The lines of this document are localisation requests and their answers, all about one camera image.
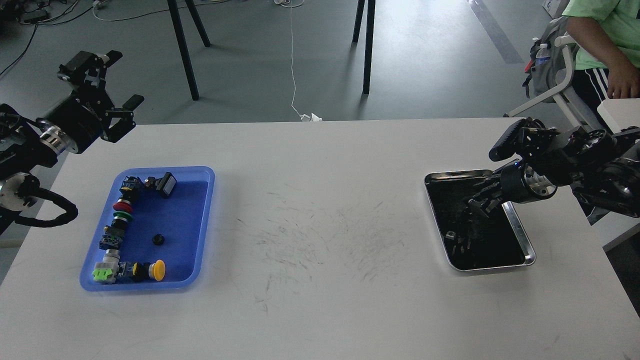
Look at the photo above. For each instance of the white side table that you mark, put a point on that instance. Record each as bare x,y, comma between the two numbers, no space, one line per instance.
620,114

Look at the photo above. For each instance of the person in green shirt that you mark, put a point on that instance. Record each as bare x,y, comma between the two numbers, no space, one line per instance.
607,32

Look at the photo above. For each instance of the red push button switch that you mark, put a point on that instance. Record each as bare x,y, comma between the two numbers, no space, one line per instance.
130,191

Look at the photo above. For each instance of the blue plastic tray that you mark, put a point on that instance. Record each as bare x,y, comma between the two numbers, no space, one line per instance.
182,219

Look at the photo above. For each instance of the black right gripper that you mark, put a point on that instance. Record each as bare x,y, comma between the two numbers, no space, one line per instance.
516,182

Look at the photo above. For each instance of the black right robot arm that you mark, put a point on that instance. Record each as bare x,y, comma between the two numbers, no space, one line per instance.
602,169

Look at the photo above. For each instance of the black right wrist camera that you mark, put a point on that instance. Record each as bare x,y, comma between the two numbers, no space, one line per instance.
527,137

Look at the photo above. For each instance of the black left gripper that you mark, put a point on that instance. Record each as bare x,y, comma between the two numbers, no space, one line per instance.
86,114

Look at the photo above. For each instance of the black left stand leg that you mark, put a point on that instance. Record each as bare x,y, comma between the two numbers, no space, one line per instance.
181,41

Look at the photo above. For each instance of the white chair frame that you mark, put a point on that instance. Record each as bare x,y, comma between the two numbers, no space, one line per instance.
574,110

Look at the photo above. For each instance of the plastic water bottle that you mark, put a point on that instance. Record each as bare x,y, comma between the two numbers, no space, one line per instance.
543,54

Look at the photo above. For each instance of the black square button switch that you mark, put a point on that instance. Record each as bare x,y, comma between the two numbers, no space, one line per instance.
164,185

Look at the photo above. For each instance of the green white connector switch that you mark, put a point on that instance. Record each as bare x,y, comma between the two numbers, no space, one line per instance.
106,270

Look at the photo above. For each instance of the green push button switch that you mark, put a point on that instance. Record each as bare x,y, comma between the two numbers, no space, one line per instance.
113,234

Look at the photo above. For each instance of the silver metal tray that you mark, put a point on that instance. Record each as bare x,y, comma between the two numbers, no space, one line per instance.
491,244

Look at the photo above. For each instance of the white box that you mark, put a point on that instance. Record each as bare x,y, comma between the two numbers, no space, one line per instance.
555,8

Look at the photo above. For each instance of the black stand leg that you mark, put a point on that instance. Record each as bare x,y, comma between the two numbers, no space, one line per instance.
181,41
365,8

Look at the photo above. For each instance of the person's hand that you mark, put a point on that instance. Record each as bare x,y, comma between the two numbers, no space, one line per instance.
623,81

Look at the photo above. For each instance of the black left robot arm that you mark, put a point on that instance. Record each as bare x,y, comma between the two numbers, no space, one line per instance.
23,147

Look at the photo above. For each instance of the grey backpack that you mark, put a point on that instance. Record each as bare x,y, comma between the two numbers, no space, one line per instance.
557,72

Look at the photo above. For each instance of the black right stand leg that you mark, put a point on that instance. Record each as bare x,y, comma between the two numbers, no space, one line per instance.
365,8

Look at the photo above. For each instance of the yellow push button switch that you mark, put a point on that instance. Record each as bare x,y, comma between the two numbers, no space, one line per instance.
144,271

